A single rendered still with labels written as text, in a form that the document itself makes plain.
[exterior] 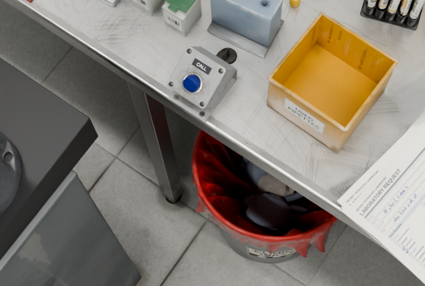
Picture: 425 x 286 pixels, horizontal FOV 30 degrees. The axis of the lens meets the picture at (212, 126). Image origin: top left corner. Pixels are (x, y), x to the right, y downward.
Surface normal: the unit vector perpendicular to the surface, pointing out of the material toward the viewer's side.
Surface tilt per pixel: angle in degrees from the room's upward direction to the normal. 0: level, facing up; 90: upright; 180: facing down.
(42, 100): 4
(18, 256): 90
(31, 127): 4
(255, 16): 90
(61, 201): 90
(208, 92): 30
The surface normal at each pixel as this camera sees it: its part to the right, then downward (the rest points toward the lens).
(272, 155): -0.03, -0.36
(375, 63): -0.61, 0.75
